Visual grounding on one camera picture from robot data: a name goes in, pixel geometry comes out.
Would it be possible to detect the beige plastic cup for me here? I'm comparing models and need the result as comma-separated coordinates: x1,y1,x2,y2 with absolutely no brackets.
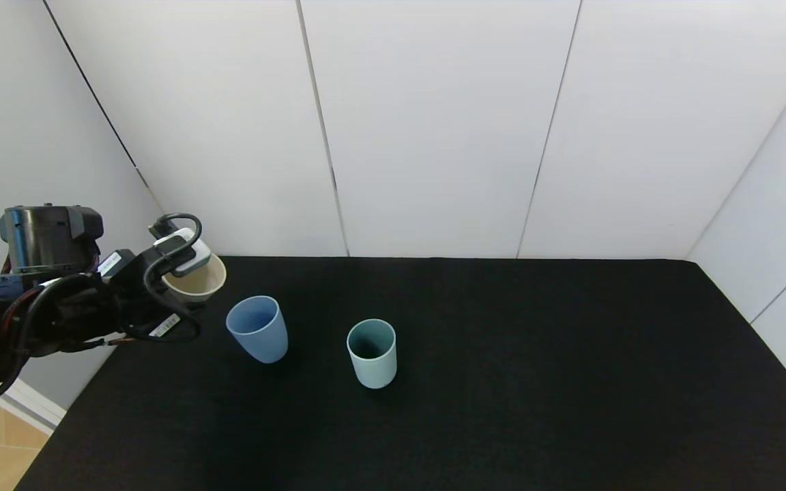
163,254,227,305

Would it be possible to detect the mint green plastic cup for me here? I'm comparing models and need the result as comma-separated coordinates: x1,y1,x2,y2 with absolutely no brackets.
347,318,398,389

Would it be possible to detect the blue plastic cup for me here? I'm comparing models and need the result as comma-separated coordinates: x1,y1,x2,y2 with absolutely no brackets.
226,295,289,364

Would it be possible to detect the white baseboard trim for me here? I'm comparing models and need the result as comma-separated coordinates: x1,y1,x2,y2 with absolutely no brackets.
0,378,68,435

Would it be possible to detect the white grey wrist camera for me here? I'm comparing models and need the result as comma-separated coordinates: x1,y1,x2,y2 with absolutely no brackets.
153,228,214,278

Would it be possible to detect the thin black camera cable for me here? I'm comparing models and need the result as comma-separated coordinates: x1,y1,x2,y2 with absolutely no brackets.
143,213,203,344

